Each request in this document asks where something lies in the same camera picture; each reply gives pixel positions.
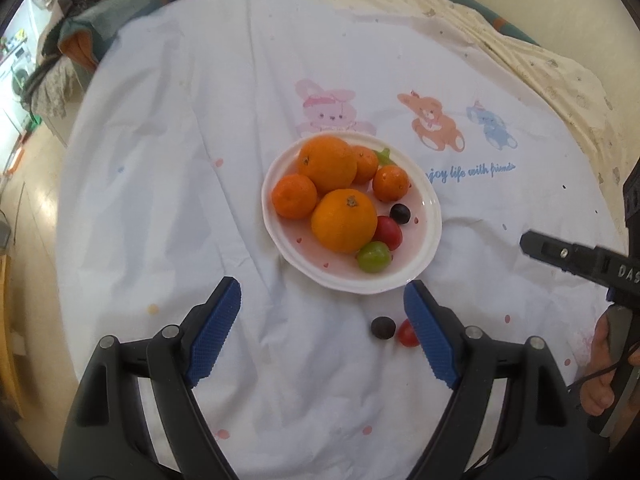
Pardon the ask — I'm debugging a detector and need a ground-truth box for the red cherry tomato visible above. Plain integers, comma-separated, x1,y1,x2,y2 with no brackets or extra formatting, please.
396,320,420,348
372,216,402,252

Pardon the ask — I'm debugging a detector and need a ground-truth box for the dark purple cherry tomato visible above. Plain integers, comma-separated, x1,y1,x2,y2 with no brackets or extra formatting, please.
390,203,411,226

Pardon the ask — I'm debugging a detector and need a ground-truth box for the medium mandarin orange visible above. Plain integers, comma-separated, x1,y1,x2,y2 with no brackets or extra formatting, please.
372,165,410,203

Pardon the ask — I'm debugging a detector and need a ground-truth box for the green cherry tomato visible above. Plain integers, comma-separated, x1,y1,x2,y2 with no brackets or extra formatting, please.
356,242,392,273

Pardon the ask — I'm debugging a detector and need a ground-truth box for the small mandarin orange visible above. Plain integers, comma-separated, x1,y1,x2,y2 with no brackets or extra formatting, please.
270,174,318,220

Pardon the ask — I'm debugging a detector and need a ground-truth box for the right hand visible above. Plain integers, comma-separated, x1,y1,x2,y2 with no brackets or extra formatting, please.
579,314,615,416

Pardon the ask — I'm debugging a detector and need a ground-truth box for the wooden chair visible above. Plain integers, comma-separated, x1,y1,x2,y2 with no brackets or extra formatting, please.
0,255,24,418

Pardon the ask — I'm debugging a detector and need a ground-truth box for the cream patterned quilt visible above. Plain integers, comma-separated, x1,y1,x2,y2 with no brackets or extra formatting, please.
219,0,626,201

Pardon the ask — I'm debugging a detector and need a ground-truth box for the teal pillow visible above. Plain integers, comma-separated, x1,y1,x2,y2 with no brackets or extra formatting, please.
448,0,538,46

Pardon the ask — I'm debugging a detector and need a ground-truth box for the red cherry tomato in plate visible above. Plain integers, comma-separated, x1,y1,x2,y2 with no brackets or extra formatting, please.
372,216,402,252

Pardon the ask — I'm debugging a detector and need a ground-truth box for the small mandarin by leaf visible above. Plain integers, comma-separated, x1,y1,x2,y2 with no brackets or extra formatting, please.
352,145,378,185

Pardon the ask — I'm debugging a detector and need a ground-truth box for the pink strawberry-shaped plate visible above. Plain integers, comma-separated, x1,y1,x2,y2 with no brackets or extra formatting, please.
262,131,442,295

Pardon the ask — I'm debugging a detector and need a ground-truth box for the large orange front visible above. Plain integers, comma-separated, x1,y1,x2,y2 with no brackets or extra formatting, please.
310,188,378,254

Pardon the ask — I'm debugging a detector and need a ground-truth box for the large orange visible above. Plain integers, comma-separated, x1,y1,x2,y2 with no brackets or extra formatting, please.
296,134,358,195
310,188,378,254

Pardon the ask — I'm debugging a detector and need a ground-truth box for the large orange back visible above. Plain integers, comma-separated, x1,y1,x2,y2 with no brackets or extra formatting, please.
296,134,358,195

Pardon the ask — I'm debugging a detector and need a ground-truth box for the white cartoon bed sheet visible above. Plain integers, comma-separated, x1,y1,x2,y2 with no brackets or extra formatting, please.
56,0,620,479

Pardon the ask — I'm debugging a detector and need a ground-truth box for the teal orange folded blanket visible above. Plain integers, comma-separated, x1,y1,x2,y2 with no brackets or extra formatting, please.
58,0,171,73

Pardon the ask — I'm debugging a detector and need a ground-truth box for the pile of clothes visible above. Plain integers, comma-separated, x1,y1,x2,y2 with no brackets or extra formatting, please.
21,0,177,117

